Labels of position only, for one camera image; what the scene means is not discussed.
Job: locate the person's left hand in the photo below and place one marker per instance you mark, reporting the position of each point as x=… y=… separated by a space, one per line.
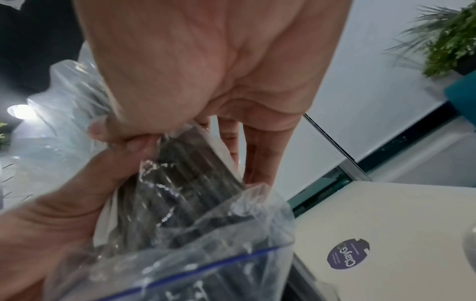
x=55 y=223

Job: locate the person's right hand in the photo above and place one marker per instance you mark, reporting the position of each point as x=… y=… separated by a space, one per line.
x=208 y=58

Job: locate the clear plastic zip bag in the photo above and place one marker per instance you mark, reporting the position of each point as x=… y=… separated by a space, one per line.
x=200 y=252

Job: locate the small green plant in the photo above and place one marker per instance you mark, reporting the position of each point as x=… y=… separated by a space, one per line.
x=3 y=135

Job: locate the round white lamp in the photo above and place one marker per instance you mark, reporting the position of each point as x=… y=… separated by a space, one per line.
x=19 y=111

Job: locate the bundle of black rods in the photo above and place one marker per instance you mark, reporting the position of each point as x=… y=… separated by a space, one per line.
x=193 y=182

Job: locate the black fabric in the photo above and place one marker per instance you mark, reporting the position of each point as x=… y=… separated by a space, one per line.
x=33 y=38

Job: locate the green leafy plant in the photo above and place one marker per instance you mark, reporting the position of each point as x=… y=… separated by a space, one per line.
x=446 y=38

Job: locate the round purple sticker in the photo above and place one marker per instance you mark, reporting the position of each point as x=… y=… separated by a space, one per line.
x=348 y=254

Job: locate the teal planter box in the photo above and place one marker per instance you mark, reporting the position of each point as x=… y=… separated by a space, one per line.
x=461 y=100

